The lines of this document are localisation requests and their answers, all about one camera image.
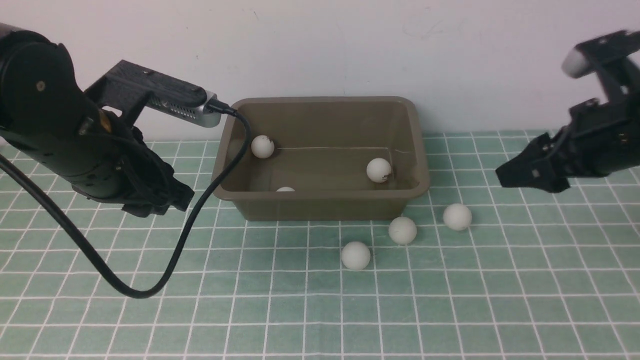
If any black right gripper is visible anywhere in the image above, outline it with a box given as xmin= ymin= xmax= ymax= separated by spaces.
xmin=495 ymin=97 xmax=640 ymax=194

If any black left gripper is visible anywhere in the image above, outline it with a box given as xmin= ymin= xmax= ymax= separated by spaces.
xmin=55 ymin=112 xmax=195 ymax=218

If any white ping-pong ball with logo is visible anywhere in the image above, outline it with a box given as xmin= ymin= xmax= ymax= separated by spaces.
xmin=250 ymin=135 xmax=275 ymax=159

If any white ping-pong ball speckled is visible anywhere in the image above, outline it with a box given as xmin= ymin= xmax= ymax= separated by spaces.
xmin=388 ymin=216 xmax=418 ymax=246

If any white ping-pong ball printed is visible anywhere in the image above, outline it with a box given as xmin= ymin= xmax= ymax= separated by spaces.
xmin=366 ymin=157 xmax=393 ymax=183

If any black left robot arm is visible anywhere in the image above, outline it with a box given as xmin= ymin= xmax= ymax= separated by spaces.
xmin=1 ymin=23 xmax=207 ymax=217

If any green checkered table mat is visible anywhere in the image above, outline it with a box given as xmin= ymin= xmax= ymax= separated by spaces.
xmin=0 ymin=130 xmax=640 ymax=360

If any olive green plastic bin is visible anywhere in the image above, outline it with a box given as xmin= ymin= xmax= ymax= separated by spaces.
xmin=214 ymin=96 xmax=431 ymax=221

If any black left camera cable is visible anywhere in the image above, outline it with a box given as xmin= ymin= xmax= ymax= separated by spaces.
xmin=0 ymin=100 xmax=253 ymax=300

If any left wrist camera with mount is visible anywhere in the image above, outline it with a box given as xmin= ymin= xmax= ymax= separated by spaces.
xmin=84 ymin=60 xmax=222 ymax=128

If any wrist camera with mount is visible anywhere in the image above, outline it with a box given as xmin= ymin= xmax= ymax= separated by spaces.
xmin=561 ymin=30 xmax=640 ymax=102
xmin=84 ymin=60 xmax=222 ymax=128

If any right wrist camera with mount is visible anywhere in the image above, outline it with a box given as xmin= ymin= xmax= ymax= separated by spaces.
xmin=561 ymin=30 xmax=640 ymax=102

